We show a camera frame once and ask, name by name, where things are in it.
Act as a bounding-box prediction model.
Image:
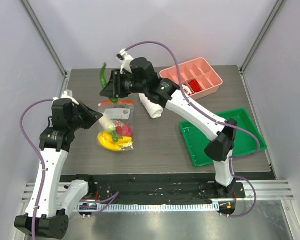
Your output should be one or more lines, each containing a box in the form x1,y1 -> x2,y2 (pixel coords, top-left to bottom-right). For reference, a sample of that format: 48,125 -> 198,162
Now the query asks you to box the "green plastic tray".
179,108 -> 267,168

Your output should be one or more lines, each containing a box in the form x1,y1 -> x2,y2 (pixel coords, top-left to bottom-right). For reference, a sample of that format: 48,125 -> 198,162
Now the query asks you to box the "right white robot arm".
100,55 -> 236,198

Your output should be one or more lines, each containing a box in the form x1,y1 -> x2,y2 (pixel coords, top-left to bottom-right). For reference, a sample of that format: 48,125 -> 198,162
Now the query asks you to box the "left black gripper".
68,100 -> 103,131

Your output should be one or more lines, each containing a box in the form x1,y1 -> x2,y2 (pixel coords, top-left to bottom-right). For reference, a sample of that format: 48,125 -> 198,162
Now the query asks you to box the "white fake radish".
98,112 -> 116,133

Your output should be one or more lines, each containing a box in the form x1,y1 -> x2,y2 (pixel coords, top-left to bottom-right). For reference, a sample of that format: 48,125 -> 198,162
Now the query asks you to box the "pink compartment tray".
159,57 -> 224,102

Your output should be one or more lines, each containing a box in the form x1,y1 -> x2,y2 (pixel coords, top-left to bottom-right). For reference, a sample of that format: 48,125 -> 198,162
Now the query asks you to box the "yellow fake banana bunch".
97,131 -> 134,152

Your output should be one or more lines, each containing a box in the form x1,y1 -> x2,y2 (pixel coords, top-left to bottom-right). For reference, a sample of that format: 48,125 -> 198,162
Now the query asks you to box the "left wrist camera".
53,89 -> 79,105

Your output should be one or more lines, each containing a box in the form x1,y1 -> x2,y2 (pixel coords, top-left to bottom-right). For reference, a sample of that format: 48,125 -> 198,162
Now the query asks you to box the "purple cable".
19,98 -> 121,240
124,40 -> 261,219

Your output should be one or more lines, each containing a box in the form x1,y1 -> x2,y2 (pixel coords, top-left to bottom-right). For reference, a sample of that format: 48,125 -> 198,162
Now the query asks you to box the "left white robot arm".
14,97 -> 103,240

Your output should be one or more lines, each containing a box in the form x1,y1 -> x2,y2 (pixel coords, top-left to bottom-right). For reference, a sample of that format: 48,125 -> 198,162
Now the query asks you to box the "clear orange zip top bag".
97,100 -> 135,152

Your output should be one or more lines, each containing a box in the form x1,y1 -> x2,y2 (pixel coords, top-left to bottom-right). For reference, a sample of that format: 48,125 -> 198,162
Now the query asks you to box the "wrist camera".
53,89 -> 79,105
116,48 -> 134,74

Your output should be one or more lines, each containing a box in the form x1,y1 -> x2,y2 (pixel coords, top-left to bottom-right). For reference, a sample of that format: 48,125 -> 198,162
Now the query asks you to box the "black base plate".
64,173 -> 246,201

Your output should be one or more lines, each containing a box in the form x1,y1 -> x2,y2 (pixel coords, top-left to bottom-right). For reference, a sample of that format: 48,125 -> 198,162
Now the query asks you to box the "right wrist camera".
116,48 -> 134,74

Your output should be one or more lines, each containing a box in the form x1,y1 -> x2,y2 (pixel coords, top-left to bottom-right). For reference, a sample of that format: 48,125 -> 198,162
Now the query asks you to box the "red white fake food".
182,84 -> 193,96

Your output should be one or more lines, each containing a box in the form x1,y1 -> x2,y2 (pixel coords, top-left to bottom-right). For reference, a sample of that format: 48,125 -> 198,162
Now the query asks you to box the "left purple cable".
19,98 -> 121,240

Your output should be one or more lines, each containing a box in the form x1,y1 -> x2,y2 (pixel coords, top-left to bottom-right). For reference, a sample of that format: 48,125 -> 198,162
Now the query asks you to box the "green fake chili pepper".
99,62 -> 119,104

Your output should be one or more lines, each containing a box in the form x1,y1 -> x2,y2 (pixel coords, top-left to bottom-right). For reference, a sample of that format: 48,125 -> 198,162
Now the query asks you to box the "red fake food piece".
188,79 -> 202,93

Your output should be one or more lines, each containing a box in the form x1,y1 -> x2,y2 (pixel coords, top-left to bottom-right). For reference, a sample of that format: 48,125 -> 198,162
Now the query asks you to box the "rolled white towel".
138,93 -> 164,119

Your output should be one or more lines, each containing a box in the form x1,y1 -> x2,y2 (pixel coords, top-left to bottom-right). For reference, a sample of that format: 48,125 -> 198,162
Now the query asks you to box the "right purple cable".
124,40 -> 261,219

